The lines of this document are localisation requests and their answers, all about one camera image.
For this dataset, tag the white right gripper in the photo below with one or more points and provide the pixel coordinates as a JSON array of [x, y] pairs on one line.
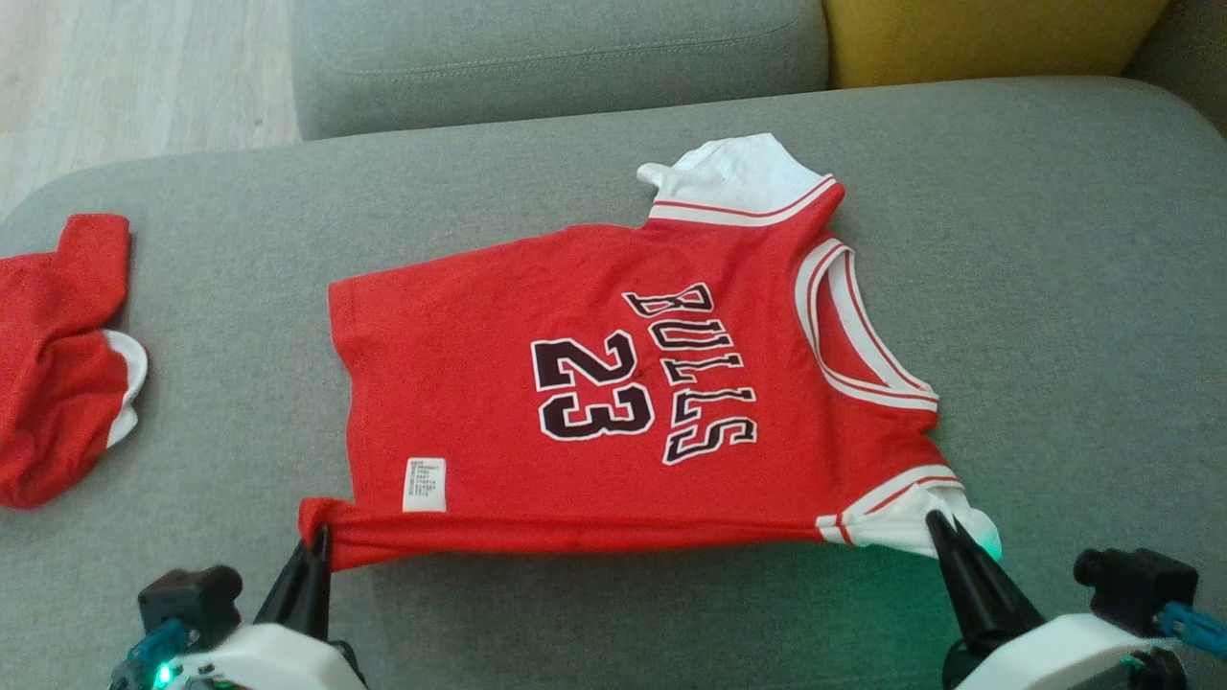
[[1054, 661]]

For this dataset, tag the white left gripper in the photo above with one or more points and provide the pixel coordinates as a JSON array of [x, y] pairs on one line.
[[268, 666]]

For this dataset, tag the red shorts with white stripe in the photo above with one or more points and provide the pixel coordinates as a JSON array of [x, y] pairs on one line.
[[57, 383]]

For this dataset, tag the red Bulls 23 jersey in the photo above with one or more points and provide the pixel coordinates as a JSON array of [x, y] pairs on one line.
[[613, 402]]

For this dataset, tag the large grey sofa chaise cushion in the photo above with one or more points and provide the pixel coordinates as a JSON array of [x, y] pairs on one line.
[[1054, 287]]

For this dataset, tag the yellow sofa backrest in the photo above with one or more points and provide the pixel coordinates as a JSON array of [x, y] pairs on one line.
[[987, 38]]

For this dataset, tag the grey sofa side cushion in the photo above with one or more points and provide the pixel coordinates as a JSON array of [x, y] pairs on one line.
[[1193, 48]]

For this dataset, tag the long grey sofa seat cushion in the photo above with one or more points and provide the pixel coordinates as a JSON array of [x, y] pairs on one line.
[[556, 57]]

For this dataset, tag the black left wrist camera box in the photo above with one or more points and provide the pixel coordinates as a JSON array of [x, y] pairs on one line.
[[190, 599]]

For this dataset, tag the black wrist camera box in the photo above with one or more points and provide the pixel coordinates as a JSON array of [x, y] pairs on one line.
[[1136, 585], [190, 599]]

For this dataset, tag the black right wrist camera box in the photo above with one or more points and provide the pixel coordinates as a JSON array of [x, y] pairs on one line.
[[1136, 585]]

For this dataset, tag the blue left camera connector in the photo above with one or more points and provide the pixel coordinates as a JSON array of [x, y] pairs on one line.
[[153, 652]]

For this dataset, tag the blue camera connector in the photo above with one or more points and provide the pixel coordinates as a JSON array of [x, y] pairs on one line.
[[153, 652], [1193, 628]]

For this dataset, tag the blue right camera connector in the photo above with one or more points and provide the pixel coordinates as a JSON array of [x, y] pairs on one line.
[[1193, 628]]

